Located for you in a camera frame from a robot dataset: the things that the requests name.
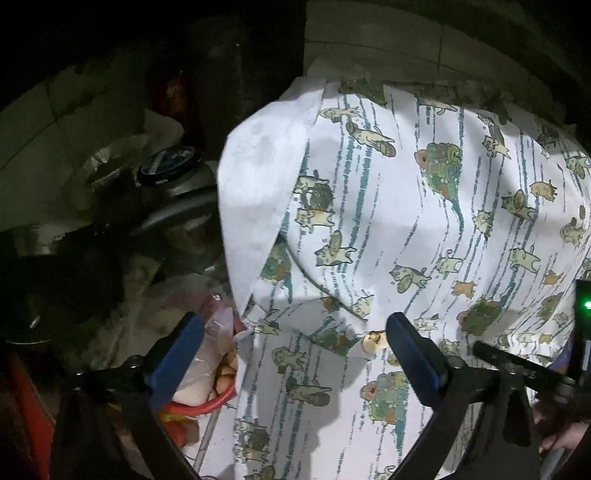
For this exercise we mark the cat print white cloth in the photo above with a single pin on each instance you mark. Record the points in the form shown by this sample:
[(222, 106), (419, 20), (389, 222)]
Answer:
[(392, 207)]

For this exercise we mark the dark metal pot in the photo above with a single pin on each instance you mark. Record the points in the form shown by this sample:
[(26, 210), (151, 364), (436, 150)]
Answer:
[(41, 295)]

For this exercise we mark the red plastic basin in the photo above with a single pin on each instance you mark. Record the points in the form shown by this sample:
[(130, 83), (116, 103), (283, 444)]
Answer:
[(203, 405)]

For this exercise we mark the small brown food scrap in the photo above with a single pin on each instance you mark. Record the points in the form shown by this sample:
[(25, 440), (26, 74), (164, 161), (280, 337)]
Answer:
[(376, 341)]

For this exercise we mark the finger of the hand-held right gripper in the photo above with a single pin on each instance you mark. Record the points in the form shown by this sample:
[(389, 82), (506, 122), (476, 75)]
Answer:
[(517, 364)]

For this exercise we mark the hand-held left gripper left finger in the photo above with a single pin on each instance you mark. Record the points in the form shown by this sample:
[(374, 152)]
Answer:
[(178, 357)]

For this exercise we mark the dark red bottle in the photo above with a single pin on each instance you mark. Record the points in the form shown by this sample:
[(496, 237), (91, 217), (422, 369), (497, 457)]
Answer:
[(178, 99)]

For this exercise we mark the jar with black lid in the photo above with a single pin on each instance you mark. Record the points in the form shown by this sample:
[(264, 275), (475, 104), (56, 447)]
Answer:
[(171, 166)]

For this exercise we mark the clear plastic bag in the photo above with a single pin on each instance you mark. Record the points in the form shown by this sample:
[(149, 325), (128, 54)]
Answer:
[(210, 350)]

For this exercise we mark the crumpled white plastic sheet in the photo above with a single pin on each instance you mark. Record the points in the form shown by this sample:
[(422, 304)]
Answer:
[(138, 134)]

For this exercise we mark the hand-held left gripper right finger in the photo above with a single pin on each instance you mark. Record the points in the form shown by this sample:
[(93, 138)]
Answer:
[(413, 360)]

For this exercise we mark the person's right hand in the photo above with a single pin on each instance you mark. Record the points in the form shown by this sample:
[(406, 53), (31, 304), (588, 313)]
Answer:
[(568, 438)]

